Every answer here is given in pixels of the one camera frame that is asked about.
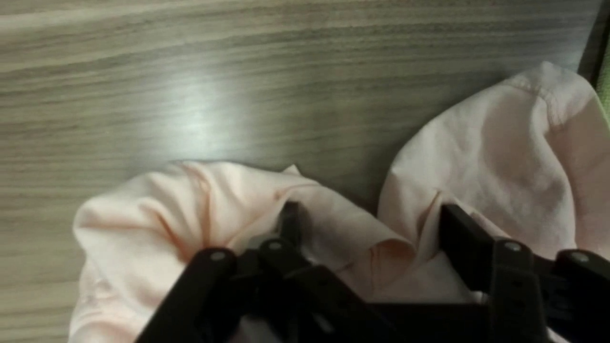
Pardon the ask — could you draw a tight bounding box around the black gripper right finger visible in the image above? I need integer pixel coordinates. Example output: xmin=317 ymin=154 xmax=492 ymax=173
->
xmin=437 ymin=201 xmax=610 ymax=343

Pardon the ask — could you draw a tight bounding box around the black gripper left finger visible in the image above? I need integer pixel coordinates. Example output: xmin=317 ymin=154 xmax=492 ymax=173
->
xmin=136 ymin=199 xmax=408 ymax=343

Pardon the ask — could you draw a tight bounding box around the peach shirt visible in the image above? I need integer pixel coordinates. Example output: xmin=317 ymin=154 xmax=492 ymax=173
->
xmin=67 ymin=58 xmax=610 ymax=343

